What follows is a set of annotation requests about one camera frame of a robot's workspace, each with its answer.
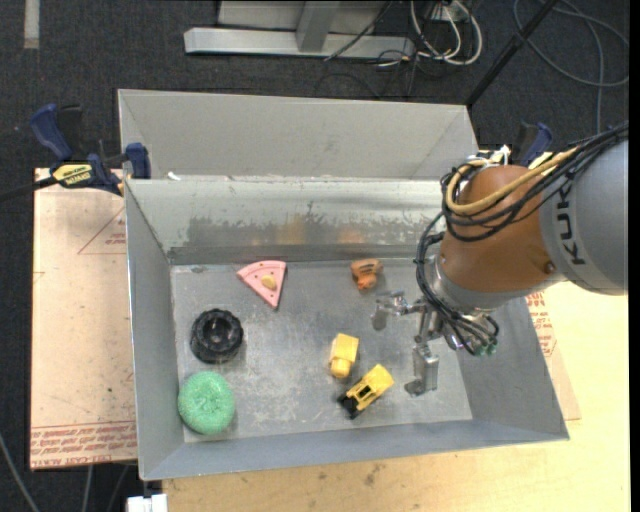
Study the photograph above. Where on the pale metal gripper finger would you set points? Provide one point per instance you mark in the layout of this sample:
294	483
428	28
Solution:
424	372
384	311

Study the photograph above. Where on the brown cardboard board red print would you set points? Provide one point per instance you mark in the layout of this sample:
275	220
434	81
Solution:
80	325

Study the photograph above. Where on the green round scrubber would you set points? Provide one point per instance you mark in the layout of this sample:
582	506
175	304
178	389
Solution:
206	402

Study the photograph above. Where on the yellow and black toy vehicle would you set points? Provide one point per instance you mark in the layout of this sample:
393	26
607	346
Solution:
367	390

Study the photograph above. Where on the pink toy pizza slice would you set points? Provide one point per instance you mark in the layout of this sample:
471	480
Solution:
265	282

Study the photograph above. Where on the grey metal bin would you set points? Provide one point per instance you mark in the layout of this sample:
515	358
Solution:
300	350

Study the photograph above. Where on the yellow toy block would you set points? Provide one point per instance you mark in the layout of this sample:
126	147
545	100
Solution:
343	355

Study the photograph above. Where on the orange toy figure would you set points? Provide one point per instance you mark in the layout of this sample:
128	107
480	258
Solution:
366	274

